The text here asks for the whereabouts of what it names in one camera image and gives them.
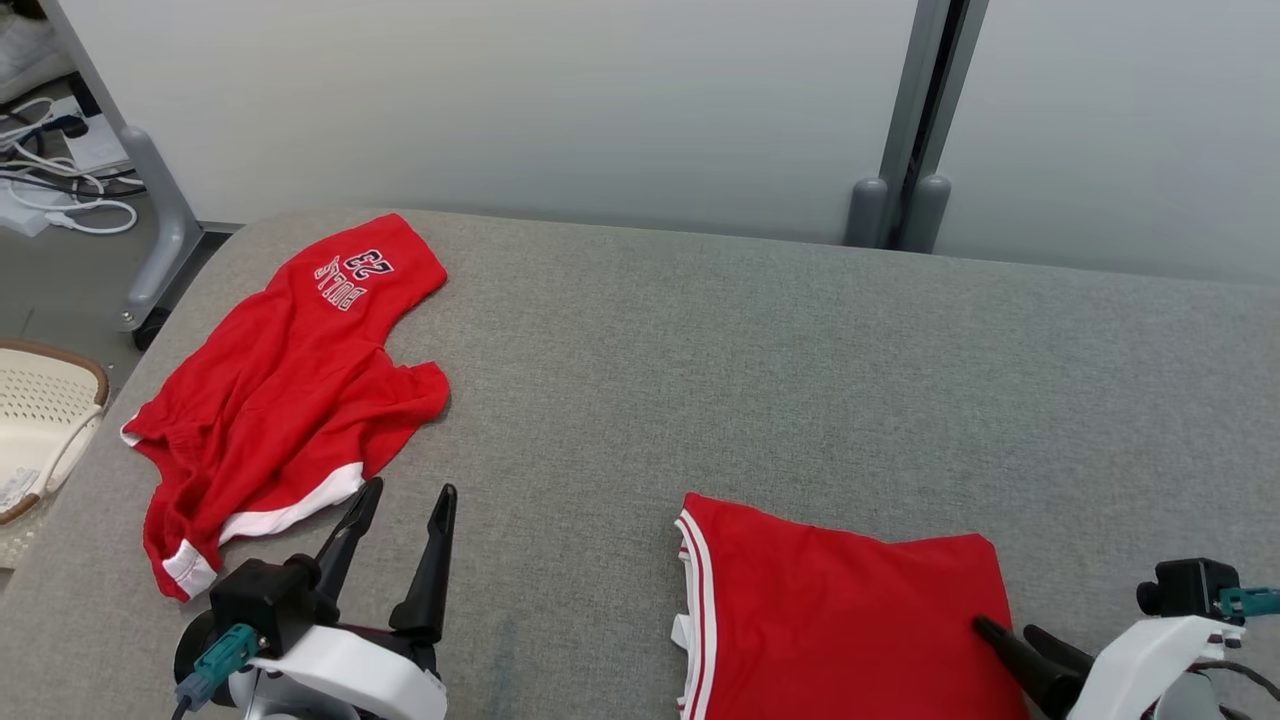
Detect cream laundry basket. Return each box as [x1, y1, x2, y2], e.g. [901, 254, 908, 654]
[0, 338, 111, 571]

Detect teal camera connector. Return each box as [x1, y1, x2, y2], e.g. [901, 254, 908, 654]
[1218, 586, 1280, 619]
[175, 623, 263, 711]

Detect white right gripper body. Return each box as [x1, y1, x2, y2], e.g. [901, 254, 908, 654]
[1065, 615, 1246, 720]

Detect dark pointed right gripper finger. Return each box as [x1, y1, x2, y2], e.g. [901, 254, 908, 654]
[1022, 625, 1096, 677]
[972, 615, 1086, 720]

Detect black floor cable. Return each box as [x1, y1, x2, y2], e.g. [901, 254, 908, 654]
[0, 165, 147, 201]

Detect teal right camera connector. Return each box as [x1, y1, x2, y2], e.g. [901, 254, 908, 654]
[1218, 586, 1280, 619]

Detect white power strip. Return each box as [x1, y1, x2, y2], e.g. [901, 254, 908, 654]
[60, 95, 133, 177]

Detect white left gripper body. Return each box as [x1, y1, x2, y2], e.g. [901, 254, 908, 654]
[228, 620, 448, 720]

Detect red shorts with white hem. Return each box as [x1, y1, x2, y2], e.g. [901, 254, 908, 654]
[120, 213, 451, 603]

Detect grey metal frame leg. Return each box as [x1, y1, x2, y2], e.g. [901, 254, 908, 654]
[40, 0, 207, 333]

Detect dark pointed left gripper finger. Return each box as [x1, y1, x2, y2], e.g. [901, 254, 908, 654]
[316, 477, 384, 621]
[390, 485, 458, 643]

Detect red jersey with striped trim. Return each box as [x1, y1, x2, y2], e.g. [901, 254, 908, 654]
[670, 492, 1031, 720]

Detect white floor cable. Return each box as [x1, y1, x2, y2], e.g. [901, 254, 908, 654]
[0, 95, 141, 237]

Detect teal left camera connector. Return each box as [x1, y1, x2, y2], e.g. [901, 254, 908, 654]
[175, 623, 263, 711]

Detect grey partition post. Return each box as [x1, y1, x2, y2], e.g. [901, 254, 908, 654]
[845, 0, 991, 253]

